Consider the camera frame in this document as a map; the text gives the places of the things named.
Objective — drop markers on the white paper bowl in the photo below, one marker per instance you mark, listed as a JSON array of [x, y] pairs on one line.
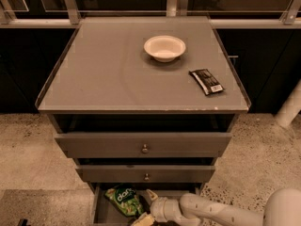
[[164, 48]]

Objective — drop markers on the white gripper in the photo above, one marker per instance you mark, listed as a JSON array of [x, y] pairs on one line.
[[162, 207]]

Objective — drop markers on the black snack bar wrapper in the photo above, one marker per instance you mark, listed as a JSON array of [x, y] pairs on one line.
[[207, 81]]

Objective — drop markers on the metal window railing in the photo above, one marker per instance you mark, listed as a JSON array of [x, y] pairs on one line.
[[222, 14]]

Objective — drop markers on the white pole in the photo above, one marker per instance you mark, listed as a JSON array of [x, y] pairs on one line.
[[290, 108]]

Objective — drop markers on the grey bottom drawer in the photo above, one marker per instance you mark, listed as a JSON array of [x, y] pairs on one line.
[[105, 213]]

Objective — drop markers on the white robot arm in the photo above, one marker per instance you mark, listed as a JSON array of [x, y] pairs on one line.
[[283, 208]]

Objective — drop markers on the grey middle drawer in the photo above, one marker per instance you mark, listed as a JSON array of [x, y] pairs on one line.
[[145, 173]]

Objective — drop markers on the grey drawer cabinet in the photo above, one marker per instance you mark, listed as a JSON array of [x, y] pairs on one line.
[[107, 83]]

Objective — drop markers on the green rice chip bag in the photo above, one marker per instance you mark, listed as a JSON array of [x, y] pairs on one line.
[[125, 198]]

